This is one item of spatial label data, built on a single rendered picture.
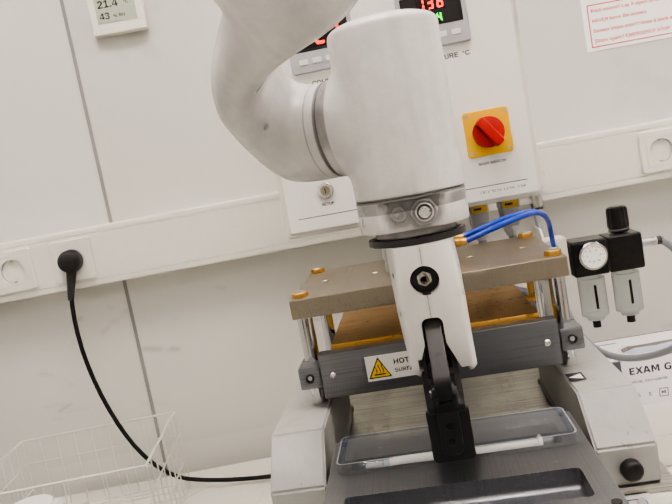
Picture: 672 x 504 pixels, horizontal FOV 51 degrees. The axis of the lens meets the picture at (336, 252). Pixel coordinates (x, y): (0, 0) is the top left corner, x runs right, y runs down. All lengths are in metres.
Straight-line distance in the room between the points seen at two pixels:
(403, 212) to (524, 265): 0.21
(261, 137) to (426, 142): 0.12
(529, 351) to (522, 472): 0.18
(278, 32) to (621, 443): 0.43
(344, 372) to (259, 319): 0.58
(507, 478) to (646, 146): 0.85
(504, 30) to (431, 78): 0.40
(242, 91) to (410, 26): 0.13
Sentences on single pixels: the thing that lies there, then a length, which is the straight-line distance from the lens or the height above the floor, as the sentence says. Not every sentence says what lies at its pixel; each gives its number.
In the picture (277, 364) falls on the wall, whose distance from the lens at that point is 1.27.
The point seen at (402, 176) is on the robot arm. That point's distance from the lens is 0.50.
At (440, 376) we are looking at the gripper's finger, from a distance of 0.49.
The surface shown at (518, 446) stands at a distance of 0.56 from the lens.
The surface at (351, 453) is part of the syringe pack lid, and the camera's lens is 0.58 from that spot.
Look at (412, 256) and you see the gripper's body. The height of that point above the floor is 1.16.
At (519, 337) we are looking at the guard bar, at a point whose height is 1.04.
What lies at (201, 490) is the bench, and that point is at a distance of 1.24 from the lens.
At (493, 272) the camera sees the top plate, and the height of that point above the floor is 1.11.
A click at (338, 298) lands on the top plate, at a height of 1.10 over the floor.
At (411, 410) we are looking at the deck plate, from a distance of 0.86.
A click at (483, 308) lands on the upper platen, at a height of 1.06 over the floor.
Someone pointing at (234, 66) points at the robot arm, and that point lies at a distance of 0.45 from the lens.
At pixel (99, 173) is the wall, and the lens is 1.28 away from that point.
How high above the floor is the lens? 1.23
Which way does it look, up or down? 7 degrees down
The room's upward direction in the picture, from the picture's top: 11 degrees counter-clockwise
